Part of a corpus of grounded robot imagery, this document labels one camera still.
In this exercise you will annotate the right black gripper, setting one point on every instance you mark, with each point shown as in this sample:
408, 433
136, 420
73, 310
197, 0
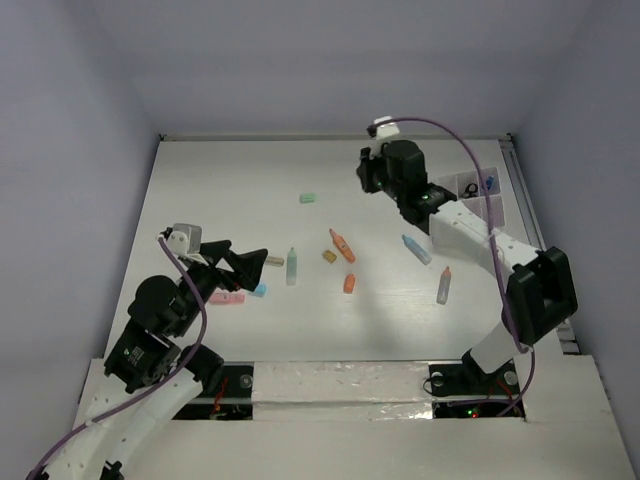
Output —
365, 170

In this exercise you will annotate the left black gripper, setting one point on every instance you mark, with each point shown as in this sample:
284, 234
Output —
247, 265

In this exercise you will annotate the beige eraser stick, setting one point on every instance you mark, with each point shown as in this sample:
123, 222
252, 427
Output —
275, 261

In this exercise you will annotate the orange utility knife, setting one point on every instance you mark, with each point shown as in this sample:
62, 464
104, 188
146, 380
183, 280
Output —
342, 246

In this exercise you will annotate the black scissors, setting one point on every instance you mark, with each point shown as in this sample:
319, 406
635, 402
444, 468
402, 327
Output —
470, 191

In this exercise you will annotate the yellow pencil sharpener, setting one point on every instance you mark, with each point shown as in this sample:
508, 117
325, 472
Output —
329, 256

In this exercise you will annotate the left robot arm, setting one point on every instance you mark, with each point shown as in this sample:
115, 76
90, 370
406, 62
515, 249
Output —
158, 364

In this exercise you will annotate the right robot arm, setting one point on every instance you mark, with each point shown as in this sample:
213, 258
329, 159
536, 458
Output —
537, 285

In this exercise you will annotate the pink correction tape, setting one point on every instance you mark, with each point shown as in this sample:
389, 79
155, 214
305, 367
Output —
227, 298

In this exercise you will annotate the blue eraser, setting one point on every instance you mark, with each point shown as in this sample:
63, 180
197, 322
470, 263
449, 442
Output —
259, 291

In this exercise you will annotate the green highlighter marker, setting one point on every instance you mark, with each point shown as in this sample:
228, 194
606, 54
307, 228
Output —
291, 267

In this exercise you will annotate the green eraser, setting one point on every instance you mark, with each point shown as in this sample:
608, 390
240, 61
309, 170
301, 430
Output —
307, 198

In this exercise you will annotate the white compartment organizer box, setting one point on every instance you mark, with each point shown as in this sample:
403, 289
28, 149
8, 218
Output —
484, 200

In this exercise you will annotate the orange eraser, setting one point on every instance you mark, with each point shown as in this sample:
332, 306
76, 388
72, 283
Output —
349, 284

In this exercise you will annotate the orange cap grey marker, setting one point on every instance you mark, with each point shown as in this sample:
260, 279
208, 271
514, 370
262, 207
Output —
444, 286

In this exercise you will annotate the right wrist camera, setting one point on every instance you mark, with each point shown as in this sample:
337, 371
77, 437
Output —
383, 129

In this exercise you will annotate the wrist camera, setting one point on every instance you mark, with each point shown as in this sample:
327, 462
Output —
383, 129
182, 239

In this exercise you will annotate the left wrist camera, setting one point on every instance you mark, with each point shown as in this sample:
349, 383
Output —
182, 239

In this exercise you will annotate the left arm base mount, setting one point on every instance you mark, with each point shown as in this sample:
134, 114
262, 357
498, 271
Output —
227, 390

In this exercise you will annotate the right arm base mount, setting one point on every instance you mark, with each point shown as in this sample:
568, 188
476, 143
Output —
461, 390

